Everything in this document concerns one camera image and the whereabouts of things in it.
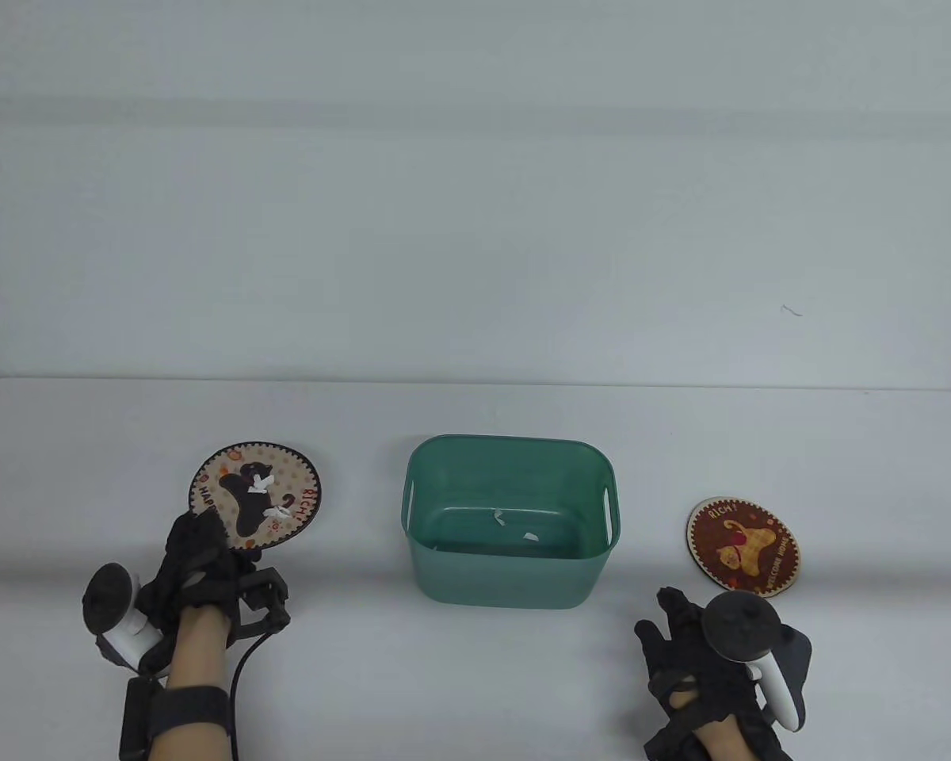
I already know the black and white controller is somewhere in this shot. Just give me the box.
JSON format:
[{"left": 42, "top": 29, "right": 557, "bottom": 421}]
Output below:
[
  {"left": 703, "top": 593, "right": 814, "bottom": 733},
  {"left": 82, "top": 563, "right": 167, "bottom": 675}
]

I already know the black left wrist strap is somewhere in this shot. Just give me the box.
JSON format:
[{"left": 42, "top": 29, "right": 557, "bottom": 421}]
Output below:
[{"left": 155, "top": 686, "right": 231, "bottom": 730}]

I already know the person's right hand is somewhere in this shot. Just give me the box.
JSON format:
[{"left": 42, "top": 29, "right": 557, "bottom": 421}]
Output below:
[{"left": 634, "top": 587, "right": 785, "bottom": 761}]

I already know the black and white left controller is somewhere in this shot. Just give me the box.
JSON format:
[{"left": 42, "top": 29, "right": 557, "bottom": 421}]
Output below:
[{"left": 82, "top": 563, "right": 167, "bottom": 675}]

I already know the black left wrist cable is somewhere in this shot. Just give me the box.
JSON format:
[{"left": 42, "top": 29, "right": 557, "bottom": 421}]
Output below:
[{"left": 226, "top": 630, "right": 266, "bottom": 761}]

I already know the beige coaster with black dog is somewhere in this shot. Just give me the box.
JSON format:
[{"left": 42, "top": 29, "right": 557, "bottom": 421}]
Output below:
[{"left": 189, "top": 444, "right": 322, "bottom": 552}]

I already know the green plastic bin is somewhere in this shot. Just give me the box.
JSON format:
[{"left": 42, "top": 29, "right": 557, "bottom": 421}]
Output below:
[{"left": 402, "top": 434, "right": 624, "bottom": 610}]

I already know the person's left hand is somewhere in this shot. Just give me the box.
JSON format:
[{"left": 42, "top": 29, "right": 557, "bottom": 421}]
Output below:
[{"left": 135, "top": 511, "right": 290, "bottom": 635}]

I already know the person's right forearm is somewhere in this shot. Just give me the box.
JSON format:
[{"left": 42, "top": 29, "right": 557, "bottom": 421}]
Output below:
[{"left": 693, "top": 717, "right": 742, "bottom": 761}]

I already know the black and white right controller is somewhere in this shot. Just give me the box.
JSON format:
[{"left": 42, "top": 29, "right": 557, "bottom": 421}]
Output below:
[{"left": 703, "top": 593, "right": 814, "bottom": 733}]

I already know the brown coaster with yellow dog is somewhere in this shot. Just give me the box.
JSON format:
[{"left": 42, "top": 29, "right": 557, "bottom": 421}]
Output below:
[{"left": 687, "top": 497, "right": 801, "bottom": 593}]

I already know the black left wrist sensor box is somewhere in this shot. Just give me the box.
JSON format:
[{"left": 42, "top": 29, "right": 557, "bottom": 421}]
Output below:
[{"left": 120, "top": 678, "right": 163, "bottom": 761}]

